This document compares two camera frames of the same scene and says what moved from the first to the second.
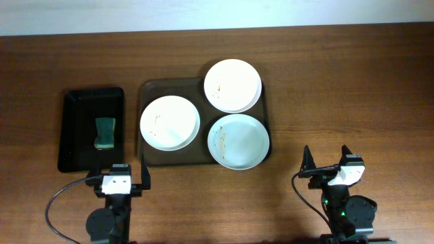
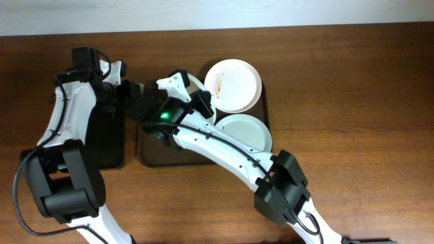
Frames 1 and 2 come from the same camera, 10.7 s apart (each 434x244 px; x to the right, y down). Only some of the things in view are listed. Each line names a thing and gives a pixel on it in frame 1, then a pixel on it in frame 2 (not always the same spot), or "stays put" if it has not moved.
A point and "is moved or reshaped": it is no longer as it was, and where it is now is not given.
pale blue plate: (238, 141) stays put
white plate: (169, 123) is moved or reshaped
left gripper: (136, 189) → (131, 93)
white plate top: (232, 85) stays put
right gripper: (319, 181) → (202, 99)
